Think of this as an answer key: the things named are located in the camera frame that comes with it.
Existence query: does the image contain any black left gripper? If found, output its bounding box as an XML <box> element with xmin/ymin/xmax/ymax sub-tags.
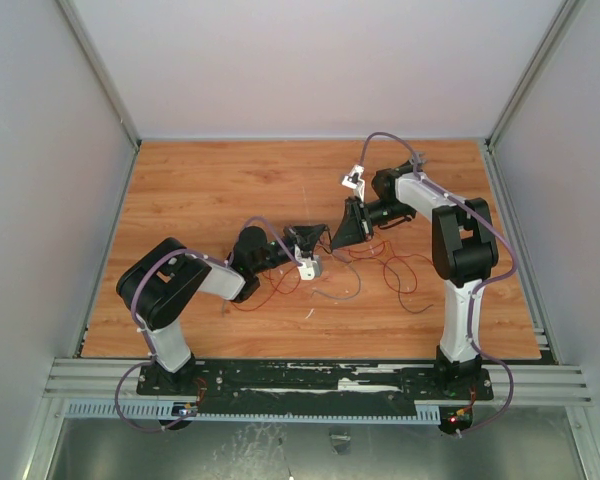
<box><xmin>254</xmin><ymin>225</ymin><xmax>327</xmax><ymax>275</ymax></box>

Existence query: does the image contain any yellow wire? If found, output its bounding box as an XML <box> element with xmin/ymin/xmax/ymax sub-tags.
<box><xmin>329</xmin><ymin>239</ymin><xmax>394</xmax><ymax>264</ymax></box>

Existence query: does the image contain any purple dark wire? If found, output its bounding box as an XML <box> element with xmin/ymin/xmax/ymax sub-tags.
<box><xmin>397</xmin><ymin>269</ymin><xmax>435</xmax><ymax>315</ymax></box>

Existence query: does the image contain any red wire tangle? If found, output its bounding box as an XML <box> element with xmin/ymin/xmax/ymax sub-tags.
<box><xmin>227</xmin><ymin>239</ymin><xmax>439</xmax><ymax>314</ymax></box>

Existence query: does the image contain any black zip tie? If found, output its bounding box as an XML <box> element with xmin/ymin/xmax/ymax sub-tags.
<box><xmin>322</xmin><ymin>225</ymin><xmax>333</xmax><ymax>254</ymax></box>

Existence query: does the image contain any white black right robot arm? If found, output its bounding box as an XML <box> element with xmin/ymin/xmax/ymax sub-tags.
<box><xmin>331</xmin><ymin>165</ymin><xmax>499</xmax><ymax>398</ymax></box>

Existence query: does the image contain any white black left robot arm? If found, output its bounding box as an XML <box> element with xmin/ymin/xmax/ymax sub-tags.
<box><xmin>116</xmin><ymin>224</ymin><xmax>329</xmax><ymax>395</ymax></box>

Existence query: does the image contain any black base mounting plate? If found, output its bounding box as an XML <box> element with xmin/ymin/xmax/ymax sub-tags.
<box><xmin>136</xmin><ymin>359</ymin><xmax>494</xmax><ymax>416</ymax></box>

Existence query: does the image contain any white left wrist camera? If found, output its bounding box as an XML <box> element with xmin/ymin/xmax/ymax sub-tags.
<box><xmin>298</xmin><ymin>255</ymin><xmax>323</xmax><ymax>281</ymax></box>

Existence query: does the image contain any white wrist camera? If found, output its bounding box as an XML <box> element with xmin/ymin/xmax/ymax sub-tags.
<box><xmin>298</xmin><ymin>255</ymin><xmax>323</xmax><ymax>281</ymax></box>
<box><xmin>340</xmin><ymin>164</ymin><xmax>365</xmax><ymax>201</ymax></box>

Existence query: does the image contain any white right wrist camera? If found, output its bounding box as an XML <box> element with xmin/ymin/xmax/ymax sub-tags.
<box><xmin>340</xmin><ymin>164</ymin><xmax>365</xmax><ymax>201</ymax></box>

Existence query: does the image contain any adjustable wrench black handle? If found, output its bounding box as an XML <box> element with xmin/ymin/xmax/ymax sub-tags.
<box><xmin>407</xmin><ymin>151</ymin><xmax>428</xmax><ymax>171</ymax></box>

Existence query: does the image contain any grey slotted cable duct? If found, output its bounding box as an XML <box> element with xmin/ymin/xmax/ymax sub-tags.
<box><xmin>63</xmin><ymin>398</ymin><xmax>441</xmax><ymax>425</ymax></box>

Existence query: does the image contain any aluminium frame rail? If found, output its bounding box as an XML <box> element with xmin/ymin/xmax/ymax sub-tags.
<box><xmin>484</xmin><ymin>364</ymin><xmax>594</xmax><ymax>407</ymax></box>

